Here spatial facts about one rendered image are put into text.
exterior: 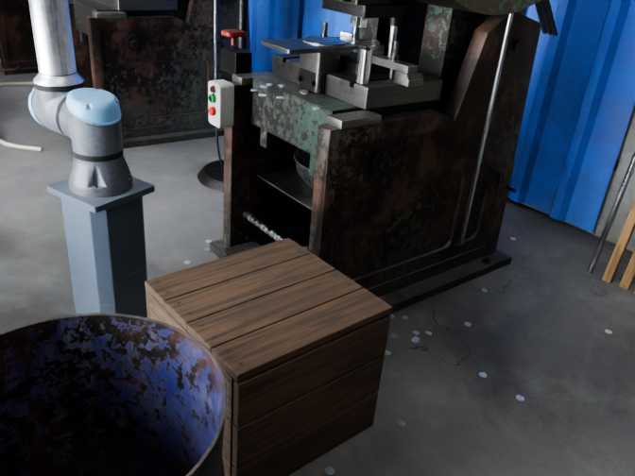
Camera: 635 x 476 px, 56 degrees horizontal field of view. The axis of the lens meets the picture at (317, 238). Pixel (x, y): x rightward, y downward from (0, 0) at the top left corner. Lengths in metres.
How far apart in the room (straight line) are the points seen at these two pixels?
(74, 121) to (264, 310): 0.63
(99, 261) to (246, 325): 0.51
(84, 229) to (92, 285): 0.16
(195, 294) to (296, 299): 0.22
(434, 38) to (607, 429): 1.17
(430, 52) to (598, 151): 1.04
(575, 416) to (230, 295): 0.96
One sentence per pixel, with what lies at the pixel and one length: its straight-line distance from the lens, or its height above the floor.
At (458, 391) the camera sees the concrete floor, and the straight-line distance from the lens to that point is 1.69.
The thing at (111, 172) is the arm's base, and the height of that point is 0.51.
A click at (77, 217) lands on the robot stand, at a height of 0.39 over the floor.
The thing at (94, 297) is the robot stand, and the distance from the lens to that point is 1.66.
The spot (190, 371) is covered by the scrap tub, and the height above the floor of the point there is 0.41.
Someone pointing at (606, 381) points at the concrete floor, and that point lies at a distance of 1.91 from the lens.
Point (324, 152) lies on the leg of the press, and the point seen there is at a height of 0.56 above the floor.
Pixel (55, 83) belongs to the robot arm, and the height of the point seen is 0.69.
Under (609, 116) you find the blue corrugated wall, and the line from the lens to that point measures 2.66.
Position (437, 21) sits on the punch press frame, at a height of 0.86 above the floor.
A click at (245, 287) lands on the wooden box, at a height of 0.35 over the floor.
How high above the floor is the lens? 1.07
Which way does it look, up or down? 27 degrees down
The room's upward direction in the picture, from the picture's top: 5 degrees clockwise
